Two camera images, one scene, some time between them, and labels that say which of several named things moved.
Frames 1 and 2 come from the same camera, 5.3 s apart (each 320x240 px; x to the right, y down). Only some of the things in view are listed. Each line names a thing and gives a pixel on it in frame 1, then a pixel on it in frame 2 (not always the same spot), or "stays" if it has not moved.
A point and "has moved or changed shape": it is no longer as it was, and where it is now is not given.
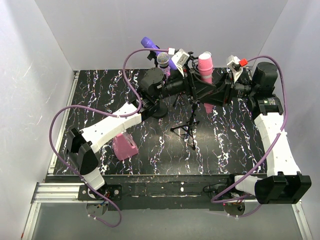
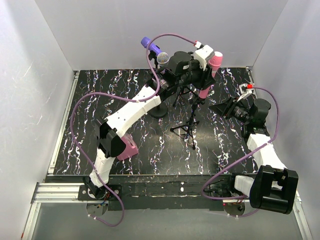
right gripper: x=231 y=90 → x=230 y=108
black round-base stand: x=161 y=109 stays
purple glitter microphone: x=163 y=59 stays
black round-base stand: x=152 y=54 stays
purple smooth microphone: x=148 y=43 stays
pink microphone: x=205 y=66 has moved or changed shape
